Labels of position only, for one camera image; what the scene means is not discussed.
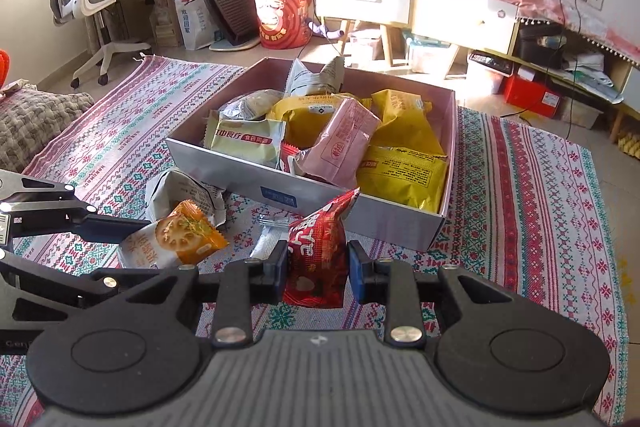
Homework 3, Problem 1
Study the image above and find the small red snack packet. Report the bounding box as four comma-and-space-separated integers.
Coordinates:
279, 142, 301, 174

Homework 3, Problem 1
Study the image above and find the small silver snack packet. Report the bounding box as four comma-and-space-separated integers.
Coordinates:
249, 216, 292, 260

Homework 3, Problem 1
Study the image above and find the pink floral cloth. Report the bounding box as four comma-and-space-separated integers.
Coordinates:
487, 0, 640, 68

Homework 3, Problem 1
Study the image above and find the yellow packet with black print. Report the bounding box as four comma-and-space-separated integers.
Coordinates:
356, 146, 449, 214

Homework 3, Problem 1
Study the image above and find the red cardboard box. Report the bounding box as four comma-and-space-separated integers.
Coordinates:
502, 74, 564, 118

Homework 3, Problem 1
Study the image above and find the pink cardboard box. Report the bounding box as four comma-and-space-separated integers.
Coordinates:
165, 57, 457, 253

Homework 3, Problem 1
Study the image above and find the red cartoon bucket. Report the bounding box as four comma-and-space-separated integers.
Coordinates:
251, 0, 317, 51

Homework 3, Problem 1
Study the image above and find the black box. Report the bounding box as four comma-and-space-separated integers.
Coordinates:
514, 24, 567, 64

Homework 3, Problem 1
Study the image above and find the small translucent storage box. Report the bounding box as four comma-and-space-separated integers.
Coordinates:
347, 29, 384, 64

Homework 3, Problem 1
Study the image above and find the dark ribbed tray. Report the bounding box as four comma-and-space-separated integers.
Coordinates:
203, 0, 262, 46

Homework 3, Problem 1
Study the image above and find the grey knitted blanket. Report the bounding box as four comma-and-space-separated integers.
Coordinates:
0, 87, 97, 174

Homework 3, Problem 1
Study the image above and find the clear plastic storage box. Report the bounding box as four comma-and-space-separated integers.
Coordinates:
406, 34, 459, 76

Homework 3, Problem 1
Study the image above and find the orange chip packet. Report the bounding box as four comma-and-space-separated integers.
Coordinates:
119, 200, 229, 269

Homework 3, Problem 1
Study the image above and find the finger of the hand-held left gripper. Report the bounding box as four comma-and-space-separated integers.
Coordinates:
0, 251, 151, 324
0, 168, 152, 245

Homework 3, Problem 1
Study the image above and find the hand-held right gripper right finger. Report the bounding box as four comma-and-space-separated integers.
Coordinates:
347, 239, 523, 344

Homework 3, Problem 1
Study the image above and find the crumpled yellow snack packet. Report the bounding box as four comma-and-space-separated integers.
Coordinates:
370, 89, 449, 156

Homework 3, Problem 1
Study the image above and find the wooden bedside cabinet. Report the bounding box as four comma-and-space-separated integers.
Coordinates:
411, 0, 522, 78

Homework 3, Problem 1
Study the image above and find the white storage box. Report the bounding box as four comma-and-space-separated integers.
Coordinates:
467, 52, 514, 96

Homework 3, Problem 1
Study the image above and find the low wooden cabinet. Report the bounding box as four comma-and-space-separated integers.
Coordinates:
509, 19, 640, 148

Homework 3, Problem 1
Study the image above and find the yellow egg tray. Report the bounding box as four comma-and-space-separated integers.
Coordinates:
617, 132, 640, 158

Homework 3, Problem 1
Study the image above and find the pink snack packet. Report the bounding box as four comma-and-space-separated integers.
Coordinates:
292, 98, 383, 188

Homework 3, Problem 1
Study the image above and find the patterned woven mat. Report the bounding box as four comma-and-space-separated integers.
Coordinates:
0, 54, 629, 427

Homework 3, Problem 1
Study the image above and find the white paper bag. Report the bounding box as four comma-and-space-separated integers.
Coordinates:
173, 0, 222, 51

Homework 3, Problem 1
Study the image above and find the green white snack packet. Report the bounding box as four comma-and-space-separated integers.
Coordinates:
202, 111, 287, 169

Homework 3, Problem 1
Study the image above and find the grey speckled snack packet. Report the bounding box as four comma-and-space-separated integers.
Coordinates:
219, 89, 285, 122

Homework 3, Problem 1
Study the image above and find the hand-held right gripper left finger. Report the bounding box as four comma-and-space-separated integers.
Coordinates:
70, 239, 290, 345

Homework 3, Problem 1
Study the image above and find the loose paper pile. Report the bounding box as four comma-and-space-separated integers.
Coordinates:
562, 52, 627, 101

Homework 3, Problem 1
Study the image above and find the grey crumpled snack packet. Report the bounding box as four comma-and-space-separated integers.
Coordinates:
145, 169, 227, 228

